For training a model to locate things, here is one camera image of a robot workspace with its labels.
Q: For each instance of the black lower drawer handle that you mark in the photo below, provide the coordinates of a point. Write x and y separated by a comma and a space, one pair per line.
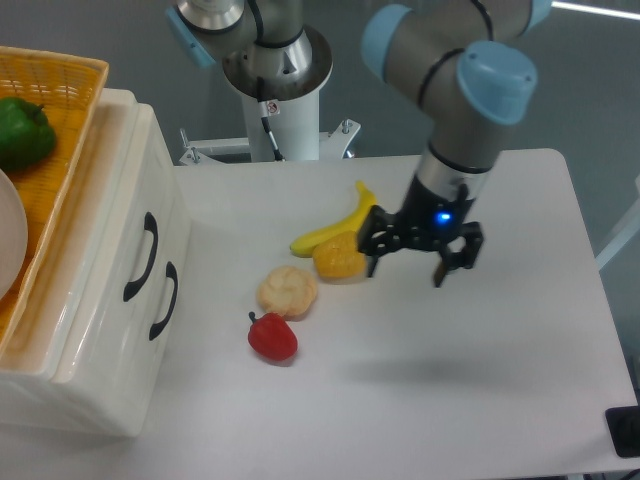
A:
168, 300

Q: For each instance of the red bell pepper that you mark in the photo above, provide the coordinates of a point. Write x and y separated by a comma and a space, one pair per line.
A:
271, 337

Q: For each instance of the beige bread roll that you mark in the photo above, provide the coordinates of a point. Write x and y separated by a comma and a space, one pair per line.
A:
287, 291

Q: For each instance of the black device at edge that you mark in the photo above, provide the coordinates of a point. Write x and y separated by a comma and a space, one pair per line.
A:
623, 425

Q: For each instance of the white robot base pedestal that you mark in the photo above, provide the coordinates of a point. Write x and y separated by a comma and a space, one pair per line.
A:
279, 89

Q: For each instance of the white drawer cabinet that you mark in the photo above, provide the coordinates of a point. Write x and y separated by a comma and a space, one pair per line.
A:
29, 394

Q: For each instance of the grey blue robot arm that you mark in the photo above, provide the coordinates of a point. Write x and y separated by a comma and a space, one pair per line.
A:
454, 63

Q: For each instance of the white drawer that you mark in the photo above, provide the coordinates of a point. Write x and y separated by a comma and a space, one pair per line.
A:
147, 226

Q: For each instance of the yellow bell pepper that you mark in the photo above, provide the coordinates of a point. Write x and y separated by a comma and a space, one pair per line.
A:
339, 257

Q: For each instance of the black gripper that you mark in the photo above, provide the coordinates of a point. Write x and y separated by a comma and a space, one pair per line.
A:
425, 222

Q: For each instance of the beige round plate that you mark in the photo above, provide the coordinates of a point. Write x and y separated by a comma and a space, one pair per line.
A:
14, 234

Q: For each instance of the green bell pepper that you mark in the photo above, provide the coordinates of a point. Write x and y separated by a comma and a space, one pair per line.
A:
26, 135

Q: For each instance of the orange wicker basket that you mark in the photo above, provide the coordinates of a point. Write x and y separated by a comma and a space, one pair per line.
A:
69, 88

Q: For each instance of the yellow banana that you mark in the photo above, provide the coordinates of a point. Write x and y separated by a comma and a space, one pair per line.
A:
304, 245

